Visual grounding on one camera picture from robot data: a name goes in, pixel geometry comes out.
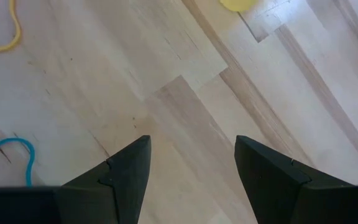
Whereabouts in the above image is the yellow plastic bin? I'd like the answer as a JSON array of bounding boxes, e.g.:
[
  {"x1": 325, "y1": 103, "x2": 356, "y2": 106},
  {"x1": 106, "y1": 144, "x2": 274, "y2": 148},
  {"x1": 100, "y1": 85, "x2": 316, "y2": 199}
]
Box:
[{"x1": 218, "y1": 0, "x2": 258, "y2": 13}]

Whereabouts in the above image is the yellow rubber band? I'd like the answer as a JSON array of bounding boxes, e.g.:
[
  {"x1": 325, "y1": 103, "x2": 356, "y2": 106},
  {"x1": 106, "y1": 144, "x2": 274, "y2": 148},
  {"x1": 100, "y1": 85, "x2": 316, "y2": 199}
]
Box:
[{"x1": 0, "y1": 0, "x2": 22, "y2": 53}]

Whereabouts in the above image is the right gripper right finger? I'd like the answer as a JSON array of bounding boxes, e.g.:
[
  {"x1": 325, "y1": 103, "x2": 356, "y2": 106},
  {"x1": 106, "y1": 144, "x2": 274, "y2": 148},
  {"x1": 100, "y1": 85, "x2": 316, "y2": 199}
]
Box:
[{"x1": 234, "y1": 135, "x2": 354, "y2": 224}]

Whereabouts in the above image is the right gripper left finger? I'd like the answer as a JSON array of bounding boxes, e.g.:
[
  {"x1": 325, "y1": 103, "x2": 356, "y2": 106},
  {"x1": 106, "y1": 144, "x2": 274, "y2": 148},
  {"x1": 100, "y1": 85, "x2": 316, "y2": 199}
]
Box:
[{"x1": 54, "y1": 135, "x2": 152, "y2": 224}]

